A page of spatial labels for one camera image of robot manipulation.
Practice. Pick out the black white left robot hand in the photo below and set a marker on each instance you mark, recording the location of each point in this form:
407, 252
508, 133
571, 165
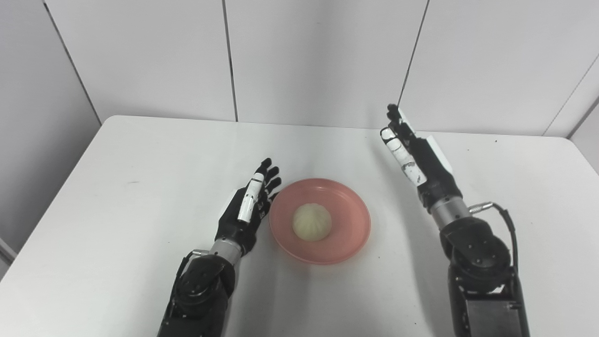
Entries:
236, 224

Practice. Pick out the grey metal wall strip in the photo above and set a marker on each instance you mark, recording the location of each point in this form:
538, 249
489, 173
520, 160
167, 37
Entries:
5, 252

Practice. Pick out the white steamed bun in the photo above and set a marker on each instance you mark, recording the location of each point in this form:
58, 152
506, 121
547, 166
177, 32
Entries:
312, 222

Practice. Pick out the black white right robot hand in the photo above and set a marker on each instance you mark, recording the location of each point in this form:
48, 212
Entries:
435, 180

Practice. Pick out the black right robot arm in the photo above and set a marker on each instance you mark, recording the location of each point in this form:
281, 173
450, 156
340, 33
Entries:
482, 267

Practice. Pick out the pink round plate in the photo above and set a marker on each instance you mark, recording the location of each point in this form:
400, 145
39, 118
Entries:
348, 224

